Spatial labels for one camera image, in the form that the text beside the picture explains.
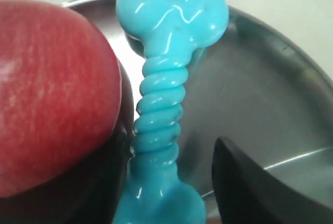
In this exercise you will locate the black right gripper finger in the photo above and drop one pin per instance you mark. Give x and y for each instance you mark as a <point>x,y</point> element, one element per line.
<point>246,193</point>

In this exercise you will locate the turquoise toy bone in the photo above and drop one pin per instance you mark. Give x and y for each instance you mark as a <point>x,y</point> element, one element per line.
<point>170,31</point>

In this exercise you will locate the round stainless steel plate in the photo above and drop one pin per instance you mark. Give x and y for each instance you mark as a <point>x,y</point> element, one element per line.
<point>258,89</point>

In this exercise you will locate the red apple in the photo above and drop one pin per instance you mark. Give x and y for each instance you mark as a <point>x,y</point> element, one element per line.
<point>61,92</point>

